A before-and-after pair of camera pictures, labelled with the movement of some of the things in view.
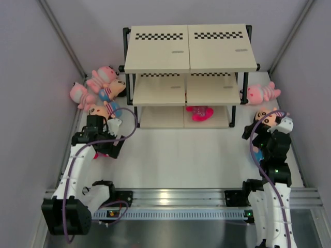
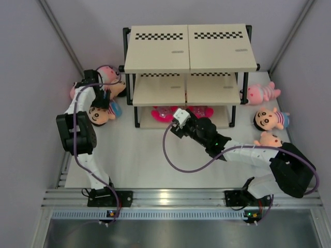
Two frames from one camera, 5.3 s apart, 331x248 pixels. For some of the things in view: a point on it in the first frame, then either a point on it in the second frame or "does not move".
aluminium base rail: (205, 198) does not move
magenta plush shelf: (99, 154) → (164, 113)
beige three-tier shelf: (187, 76) does not move
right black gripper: (261, 129) → (181, 133)
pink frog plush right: (257, 93) does not move
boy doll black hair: (272, 120) does not move
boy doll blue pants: (116, 88) does not move
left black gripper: (112, 150) → (104, 103)
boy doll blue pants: (108, 110) does not move
